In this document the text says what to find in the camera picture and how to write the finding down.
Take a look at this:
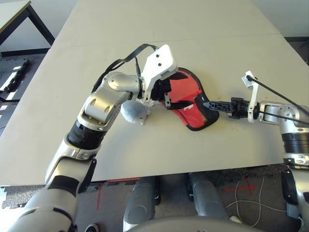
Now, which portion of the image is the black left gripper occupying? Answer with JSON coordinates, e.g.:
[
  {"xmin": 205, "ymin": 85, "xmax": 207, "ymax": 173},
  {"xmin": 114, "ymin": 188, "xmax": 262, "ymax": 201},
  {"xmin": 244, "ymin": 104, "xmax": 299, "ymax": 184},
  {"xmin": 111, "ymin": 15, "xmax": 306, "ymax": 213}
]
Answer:
[{"xmin": 152, "ymin": 73, "xmax": 195, "ymax": 110}]

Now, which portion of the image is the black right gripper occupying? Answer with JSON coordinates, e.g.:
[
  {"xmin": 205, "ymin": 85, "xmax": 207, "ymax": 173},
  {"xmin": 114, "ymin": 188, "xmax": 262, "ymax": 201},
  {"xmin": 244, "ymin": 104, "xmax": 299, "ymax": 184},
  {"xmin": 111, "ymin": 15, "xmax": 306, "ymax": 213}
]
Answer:
[{"xmin": 204, "ymin": 96, "xmax": 251, "ymax": 119}]

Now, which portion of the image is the red black paddle case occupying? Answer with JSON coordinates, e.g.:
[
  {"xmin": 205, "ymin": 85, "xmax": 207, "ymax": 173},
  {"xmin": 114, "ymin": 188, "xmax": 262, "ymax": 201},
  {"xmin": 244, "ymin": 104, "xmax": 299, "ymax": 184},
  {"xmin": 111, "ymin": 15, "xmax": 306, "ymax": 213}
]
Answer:
[{"xmin": 169, "ymin": 67, "xmax": 220, "ymax": 132}]

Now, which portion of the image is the grey white plush toy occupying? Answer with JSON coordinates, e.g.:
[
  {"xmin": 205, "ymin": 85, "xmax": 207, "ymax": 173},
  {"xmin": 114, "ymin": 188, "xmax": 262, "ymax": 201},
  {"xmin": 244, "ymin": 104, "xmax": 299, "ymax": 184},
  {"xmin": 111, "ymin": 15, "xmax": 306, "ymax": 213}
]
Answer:
[{"xmin": 120, "ymin": 100, "xmax": 152, "ymax": 126}]

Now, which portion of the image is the red floor tape cross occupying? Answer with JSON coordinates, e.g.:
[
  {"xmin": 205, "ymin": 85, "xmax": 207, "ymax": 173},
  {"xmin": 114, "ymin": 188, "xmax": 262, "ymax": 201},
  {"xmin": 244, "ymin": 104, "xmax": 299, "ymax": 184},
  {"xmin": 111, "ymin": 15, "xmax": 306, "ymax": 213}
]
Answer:
[{"xmin": 222, "ymin": 177, "xmax": 258, "ymax": 195}]

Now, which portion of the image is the grey robot left leg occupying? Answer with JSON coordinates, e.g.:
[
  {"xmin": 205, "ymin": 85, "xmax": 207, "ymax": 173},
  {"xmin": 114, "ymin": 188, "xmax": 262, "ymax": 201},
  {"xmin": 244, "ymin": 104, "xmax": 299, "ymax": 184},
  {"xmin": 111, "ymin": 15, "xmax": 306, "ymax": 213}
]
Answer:
[{"xmin": 123, "ymin": 177, "xmax": 160, "ymax": 232}]

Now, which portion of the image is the grey robot torso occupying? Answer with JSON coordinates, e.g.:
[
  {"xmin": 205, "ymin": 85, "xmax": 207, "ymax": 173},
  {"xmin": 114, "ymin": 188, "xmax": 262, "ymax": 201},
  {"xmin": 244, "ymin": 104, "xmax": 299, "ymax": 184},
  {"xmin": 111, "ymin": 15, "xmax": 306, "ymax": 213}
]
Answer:
[{"xmin": 123, "ymin": 215, "xmax": 263, "ymax": 232}]

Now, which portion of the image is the grey floor box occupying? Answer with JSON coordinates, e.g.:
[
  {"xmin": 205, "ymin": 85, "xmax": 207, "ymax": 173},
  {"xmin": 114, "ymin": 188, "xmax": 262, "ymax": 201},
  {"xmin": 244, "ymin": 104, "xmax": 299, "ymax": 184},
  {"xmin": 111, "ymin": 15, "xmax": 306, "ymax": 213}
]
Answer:
[{"xmin": 286, "ymin": 203, "xmax": 301, "ymax": 219}]

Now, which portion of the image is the black floor equipment tray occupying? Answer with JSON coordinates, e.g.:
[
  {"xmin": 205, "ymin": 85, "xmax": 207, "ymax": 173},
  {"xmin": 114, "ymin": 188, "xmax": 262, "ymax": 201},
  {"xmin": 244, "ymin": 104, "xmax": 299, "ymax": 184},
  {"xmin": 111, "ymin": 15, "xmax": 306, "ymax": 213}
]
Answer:
[{"xmin": 0, "ymin": 58, "xmax": 31, "ymax": 92}]

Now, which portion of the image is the black-framed side table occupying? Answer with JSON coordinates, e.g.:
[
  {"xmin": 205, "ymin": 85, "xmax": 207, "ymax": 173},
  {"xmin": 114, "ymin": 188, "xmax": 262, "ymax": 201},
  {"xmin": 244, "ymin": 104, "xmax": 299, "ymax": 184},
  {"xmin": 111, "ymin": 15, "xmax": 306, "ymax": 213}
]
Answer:
[{"xmin": 0, "ymin": 0, "xmax": 56, "ymax": 46}]

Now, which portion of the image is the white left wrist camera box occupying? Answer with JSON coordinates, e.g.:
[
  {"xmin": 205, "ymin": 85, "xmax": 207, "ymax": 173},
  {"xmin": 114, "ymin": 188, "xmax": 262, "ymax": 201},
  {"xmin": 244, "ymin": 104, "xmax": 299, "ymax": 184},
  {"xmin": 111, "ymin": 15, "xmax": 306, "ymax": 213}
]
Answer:
[{"xmin": 141, "ymin": 44, "xmax": 179, "ymax": 107}]

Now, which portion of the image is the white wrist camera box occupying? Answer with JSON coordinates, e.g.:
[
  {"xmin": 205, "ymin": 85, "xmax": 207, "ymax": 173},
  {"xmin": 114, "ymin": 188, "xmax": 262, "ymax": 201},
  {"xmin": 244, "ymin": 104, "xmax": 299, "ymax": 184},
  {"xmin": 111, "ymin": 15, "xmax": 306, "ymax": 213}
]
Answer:
[
  {"xmin": 240, "ymin": 70, "xmax": 260, "ymax": 123},
  {"xmin": 141, "ymin": 44, "xmax": 179, "ymax": 107}
]

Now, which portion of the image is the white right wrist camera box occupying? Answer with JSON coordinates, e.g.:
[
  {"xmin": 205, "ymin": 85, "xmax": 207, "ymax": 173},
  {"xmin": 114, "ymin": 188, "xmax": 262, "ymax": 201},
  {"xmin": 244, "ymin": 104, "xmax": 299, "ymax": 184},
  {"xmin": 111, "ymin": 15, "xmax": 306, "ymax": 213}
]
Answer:
[{"xmin": 240, "ymin": 70, "xmax": 260, "ymax": 123}]

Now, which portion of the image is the black left wrist ribbon cable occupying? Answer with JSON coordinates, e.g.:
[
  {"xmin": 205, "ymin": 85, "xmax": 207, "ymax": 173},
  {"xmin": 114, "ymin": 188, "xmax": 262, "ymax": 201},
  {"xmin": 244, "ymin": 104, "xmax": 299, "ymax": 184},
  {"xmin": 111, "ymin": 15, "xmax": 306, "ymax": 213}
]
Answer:
[{"xmin": 93, "ymin": 43, "xmax": 160, "ymax": 92}]

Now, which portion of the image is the white floor cable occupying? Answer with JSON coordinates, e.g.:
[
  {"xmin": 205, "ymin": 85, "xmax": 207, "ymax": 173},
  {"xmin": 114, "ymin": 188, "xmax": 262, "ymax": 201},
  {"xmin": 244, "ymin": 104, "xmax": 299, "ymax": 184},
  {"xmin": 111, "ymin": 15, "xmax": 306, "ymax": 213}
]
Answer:
[{"xmin": 225, "ymin": 175, "xmax": 288, "ymax": 228}]

